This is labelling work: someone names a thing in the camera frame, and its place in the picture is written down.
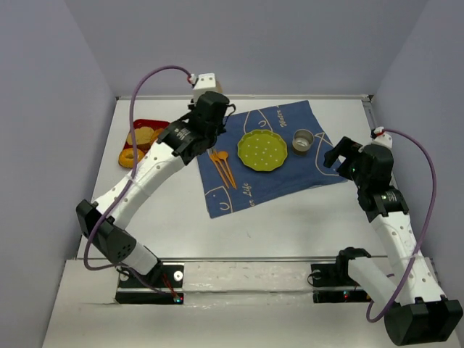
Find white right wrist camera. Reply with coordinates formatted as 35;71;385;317
370;127;392;149

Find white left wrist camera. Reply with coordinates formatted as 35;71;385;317
192;72;218;104

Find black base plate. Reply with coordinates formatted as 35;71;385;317
307;263;370;304
115;262;184;305

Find yellow ring donut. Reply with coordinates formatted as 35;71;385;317
118;148;145;168

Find blue fish-print placemat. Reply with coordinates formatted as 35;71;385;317
197;101;344;218

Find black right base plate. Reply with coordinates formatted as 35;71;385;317
307;263;370;304

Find orange plastic fork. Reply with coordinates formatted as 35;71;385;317
209;154;229;189

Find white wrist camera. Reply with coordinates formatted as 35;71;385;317
192;72;218;104
370;127;392;149

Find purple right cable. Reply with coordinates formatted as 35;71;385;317
365;128;438;323

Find green polka-dot plate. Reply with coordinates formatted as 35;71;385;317
237;130;288;172

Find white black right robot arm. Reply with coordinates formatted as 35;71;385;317
323;134;463;346

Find orange plastic spoon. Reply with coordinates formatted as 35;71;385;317
217;151;228;162

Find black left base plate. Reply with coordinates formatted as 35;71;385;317
115;262;184;305

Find sliced round bread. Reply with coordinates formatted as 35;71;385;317
126;126;154;149

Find steel cup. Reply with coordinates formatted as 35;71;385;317
291;129;315;156

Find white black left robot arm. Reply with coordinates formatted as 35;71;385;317
76;91;231;278

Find small brown muffin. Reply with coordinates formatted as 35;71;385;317
150;128;164;144

